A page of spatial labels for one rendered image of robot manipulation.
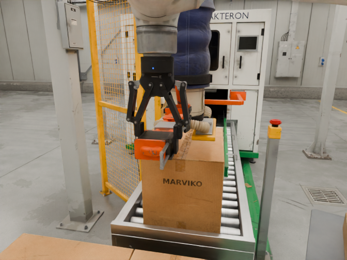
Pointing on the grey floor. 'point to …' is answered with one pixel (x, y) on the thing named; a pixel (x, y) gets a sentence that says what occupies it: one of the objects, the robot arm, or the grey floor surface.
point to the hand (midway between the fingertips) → (158, 141)
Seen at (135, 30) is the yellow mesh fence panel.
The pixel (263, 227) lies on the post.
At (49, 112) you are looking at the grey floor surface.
